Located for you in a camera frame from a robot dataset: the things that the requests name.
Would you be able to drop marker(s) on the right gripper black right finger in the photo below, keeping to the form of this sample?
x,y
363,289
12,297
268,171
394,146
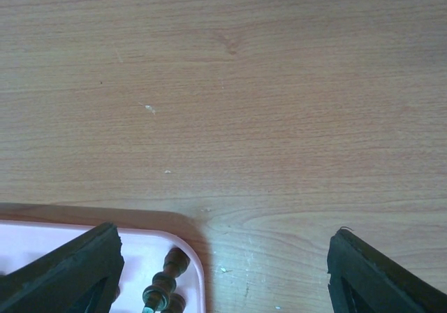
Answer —
x,y
362,279

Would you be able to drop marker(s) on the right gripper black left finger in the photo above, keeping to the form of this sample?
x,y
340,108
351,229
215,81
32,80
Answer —
x,y
80,276

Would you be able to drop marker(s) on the dark king piece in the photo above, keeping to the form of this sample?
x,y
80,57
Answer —
x,y
156,296

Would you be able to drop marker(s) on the pink plastic tray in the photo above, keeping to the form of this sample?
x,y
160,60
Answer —
x,y
143,251

